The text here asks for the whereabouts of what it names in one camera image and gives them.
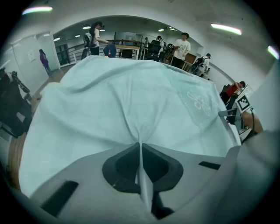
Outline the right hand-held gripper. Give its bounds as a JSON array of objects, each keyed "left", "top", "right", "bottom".
[{"left": 218, "top": 94, "right": 254, "bottom": 134}]

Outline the black office chair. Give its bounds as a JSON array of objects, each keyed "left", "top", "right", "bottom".
[
  {"left": 0, "top": 69, "right": 34, "bottom": 139},
  {"left": 145, "top": 42, "right": 163, "bottom": 62}
]

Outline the person's right forearm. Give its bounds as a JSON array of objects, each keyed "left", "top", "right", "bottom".
[{"left": 241, "top": 111, "right": 263, "bottom": 134}]

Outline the black railing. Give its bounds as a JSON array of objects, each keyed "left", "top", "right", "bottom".
[{"left": 54, "top": 39, "right": 145, "bottom": 66}]

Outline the blue chair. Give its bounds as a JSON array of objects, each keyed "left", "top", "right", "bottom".
[{"left": 102, "top": 43, "right": 117, "bottom": 58}]

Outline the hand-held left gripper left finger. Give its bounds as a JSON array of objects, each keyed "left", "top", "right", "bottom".
[{"left": 29, "top": 142, "right": 156, "bottom": 224}]

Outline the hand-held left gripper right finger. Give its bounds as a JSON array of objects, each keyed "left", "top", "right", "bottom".
[{"left": 142, "top": 143, "right": 241, "bottom": 221}]

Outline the wooden table with white legs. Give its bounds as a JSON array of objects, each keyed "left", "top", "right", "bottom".
[{"left": 115, "top": 45, "right": 141, "bottom": 60}]

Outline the table with light blue cloth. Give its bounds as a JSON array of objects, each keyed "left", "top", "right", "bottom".
[{"left": 18, "top": 54, "right": 242, "bottom": 217}]

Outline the white wall notice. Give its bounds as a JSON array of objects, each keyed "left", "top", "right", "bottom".
[{"left": 27, "top": 49, "right": 36, "bottom": 63}]

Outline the long ceiling light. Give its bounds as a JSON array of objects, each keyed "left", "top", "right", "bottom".
[
  {"left": 21, "top": 6, "right": 53, "bottom": 15},
  {"left": 267, "top": 45, "right": 280, "bottom": 60},
  {"left": 210, "top": 23, "right": 243, "bottom": 35}
]

